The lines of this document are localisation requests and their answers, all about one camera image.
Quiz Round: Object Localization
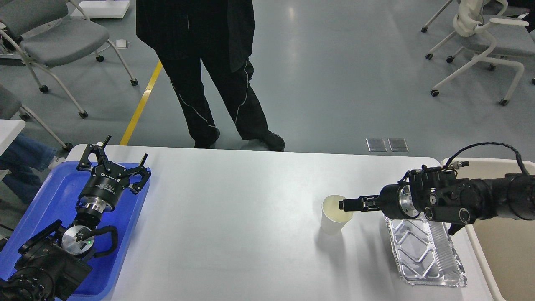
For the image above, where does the aluminium foil tray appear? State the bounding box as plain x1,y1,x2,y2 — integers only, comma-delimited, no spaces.
384,217,467,288

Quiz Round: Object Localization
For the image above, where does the right metal floor plate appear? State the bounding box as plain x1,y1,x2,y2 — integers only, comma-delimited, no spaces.
388,138,409,153

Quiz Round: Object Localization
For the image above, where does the seated person in jeans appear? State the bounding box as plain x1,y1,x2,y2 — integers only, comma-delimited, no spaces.
0,133,66,204

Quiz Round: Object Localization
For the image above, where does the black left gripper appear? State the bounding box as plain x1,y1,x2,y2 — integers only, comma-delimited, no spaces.
76,135,151,207

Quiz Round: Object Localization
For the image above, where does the grey chair on castors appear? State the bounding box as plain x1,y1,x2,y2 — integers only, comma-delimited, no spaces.
0,0,138,118

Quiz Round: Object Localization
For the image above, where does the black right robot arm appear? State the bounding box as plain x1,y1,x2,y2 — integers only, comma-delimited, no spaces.
338,143,535,235

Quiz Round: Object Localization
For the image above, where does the white office chair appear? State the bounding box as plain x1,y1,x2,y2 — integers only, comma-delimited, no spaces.
426,0,535,106

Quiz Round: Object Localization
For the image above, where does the left metal floor plate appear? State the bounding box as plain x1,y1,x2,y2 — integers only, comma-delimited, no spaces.
366,138,387,152

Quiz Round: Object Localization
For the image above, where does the person in black clothes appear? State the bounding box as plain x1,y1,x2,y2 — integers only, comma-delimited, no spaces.
136,0,285,152

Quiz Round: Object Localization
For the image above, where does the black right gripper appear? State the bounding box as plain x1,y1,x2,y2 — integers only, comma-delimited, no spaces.
339,184,420,220

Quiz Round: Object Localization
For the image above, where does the grey chair at left edge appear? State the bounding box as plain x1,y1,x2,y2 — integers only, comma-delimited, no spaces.
0,85,73,153

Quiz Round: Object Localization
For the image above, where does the metal floor plate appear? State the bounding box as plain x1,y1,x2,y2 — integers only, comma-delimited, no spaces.
388,138,409,153
366,138,387,152

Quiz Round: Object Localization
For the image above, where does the white side table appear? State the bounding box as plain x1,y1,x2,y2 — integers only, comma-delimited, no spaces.
0,120,25,155

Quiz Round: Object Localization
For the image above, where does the blue plastic tray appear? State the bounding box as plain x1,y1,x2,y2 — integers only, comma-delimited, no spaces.
0,161,150,301

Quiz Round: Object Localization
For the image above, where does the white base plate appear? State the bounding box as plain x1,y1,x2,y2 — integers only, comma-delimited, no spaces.
79,0,131,19

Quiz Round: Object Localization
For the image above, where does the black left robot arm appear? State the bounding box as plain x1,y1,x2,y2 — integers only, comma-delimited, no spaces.
1,140,152,301

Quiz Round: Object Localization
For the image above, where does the white paper cup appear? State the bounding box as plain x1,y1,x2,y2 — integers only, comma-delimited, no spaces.
321,195,354,235

